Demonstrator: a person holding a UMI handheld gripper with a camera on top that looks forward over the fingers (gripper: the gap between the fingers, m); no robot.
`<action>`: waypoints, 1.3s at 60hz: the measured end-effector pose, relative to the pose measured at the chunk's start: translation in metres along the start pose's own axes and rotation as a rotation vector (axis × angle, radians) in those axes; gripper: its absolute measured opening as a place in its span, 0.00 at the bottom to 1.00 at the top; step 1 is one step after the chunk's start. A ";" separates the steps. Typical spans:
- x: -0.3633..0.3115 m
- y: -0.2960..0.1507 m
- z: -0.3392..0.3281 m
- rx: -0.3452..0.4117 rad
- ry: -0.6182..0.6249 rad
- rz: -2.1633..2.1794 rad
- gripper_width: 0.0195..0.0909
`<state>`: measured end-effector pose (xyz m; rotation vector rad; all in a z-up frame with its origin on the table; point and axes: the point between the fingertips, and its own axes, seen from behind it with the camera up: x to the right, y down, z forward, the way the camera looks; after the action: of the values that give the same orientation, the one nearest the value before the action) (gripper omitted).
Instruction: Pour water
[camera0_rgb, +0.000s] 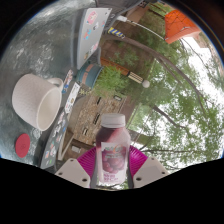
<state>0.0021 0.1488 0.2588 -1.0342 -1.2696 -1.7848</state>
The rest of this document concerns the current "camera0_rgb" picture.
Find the green plant in teal pot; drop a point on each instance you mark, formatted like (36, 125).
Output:
(90, 75)

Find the blue yellow striped post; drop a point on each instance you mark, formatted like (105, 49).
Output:
(116, 32)

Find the white printed paper sheet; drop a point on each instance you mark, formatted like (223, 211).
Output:
(71, 98)

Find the black laptop with stickers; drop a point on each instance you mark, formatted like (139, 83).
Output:
(56, 140)

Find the colourful sticker card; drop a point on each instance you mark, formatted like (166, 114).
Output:
(67, 81)

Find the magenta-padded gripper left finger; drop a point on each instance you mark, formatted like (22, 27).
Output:
(74, 171)

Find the orange canopy tent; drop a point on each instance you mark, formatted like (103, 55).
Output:
(180, 26)

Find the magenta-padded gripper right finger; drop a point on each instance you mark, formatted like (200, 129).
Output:
(148, 170)

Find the pink juice bottle white cap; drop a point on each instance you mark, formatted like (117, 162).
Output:
(112, 150)

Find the grey laptop with stickers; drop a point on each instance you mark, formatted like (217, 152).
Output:
(91, 36)

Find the flat round red coaster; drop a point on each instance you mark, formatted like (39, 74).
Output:
(22, 145)

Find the black wall lantern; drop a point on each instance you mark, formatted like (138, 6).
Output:
(117, 97)

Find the wooden lamp post white globe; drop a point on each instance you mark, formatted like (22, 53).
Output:
(126, 71)

